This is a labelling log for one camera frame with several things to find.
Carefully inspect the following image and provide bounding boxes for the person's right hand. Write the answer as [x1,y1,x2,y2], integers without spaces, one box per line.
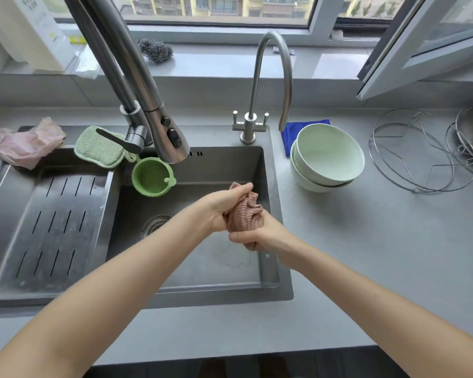
[228,210,300,268]

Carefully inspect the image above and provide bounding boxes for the person's left hand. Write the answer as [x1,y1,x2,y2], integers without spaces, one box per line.
[199,182,255,237]

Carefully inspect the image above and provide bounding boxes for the pink dish cloth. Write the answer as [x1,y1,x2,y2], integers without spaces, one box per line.
[222,182,265,251]

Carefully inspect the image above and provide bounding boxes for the pale green bowl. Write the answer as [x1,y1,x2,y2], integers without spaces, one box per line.
[290,139,355,193]
[294,123,366,187]

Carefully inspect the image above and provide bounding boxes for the person's right forearm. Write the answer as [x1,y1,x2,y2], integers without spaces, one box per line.
[280,239,473,378]

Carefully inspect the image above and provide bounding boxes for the person's left forearm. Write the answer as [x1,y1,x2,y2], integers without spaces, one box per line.
[0,204,218,378]

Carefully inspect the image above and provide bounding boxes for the dark pull-down kitchen faucet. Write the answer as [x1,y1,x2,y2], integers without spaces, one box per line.
[61,0,191,165]

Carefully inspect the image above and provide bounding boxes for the stainless steel sink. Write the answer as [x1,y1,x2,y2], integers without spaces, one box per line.
[0,123,294,311]

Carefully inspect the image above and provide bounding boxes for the sink drain strainer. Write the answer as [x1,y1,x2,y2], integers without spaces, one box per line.
[141,215,173,239]

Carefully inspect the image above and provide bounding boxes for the green silicone cup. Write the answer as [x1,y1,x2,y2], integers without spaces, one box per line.
[131,153,177,198]

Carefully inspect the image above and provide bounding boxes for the blue cloth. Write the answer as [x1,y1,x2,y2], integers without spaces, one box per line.
[280,119,331,158]

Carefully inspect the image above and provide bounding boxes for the small steel drinking faucet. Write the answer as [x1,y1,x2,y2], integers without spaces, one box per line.
[232,30,294,145]

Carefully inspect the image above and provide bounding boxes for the green sponge pad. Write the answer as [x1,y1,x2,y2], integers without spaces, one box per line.
[74,125,128,169]

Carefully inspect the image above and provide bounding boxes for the steel wool scrubber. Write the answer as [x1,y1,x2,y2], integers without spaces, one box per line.
[138,38,175,64]

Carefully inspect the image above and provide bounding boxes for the white plastic packet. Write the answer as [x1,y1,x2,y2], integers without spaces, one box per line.
[65,45,99,79]

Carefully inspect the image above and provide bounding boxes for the open grey window sash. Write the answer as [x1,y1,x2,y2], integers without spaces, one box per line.
[356,0,473,101]

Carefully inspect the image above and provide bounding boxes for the yellow apartment building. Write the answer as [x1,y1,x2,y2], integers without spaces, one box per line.
[130,0,320,18]

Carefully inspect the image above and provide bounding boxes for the pink rubber glove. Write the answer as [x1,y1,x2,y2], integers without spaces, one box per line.
[0,117,67,171]

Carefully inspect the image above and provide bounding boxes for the steel slotted drain tray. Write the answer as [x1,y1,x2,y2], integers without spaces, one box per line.
[0,165,117,300]

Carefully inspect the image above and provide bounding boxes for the white pump soap dispenser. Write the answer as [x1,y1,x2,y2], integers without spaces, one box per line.
[0,0,76,74]

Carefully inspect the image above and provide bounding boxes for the wire steaming rack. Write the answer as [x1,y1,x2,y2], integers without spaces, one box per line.
[445,108,473,182]
[368,108,473,193]

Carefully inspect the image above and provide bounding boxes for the grey window frame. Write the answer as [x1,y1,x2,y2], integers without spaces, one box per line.
[0,0,383,48]

